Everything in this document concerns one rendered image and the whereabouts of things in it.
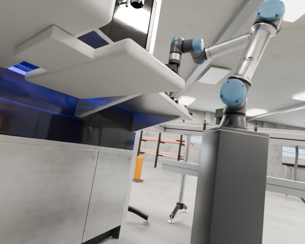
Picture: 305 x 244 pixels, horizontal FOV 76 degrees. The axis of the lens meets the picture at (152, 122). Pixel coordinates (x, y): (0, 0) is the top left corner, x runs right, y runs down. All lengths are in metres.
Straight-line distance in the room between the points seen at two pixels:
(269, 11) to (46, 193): 1.28
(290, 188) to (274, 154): 11.54
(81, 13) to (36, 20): 0.09
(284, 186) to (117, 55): 1.83
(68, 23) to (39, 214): 0.81
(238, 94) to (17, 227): 1.06
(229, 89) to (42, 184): 0.92
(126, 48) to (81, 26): 0.08
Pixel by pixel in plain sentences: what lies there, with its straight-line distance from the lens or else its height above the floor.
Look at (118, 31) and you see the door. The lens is 1.32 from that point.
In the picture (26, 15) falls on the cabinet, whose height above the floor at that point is 0.80.
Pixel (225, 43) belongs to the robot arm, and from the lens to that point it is 1.29.
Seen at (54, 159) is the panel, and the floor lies 0.52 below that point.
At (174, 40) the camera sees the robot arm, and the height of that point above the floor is 1.27.
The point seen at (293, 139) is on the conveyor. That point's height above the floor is 0.89.
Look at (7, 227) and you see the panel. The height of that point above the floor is 0.28.
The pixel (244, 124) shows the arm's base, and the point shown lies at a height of 0.83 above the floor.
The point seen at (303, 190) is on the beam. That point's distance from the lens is 2.03.
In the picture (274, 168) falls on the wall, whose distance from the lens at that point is 13.52.
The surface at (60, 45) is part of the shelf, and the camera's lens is 0.39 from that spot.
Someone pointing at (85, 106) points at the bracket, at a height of 0.78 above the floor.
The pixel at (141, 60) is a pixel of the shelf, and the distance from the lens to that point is 0.36.
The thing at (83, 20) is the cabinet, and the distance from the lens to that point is 0.34.
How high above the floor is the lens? 0.63
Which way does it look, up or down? 8 degrees up
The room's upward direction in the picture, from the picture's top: 9 degrees clockwise
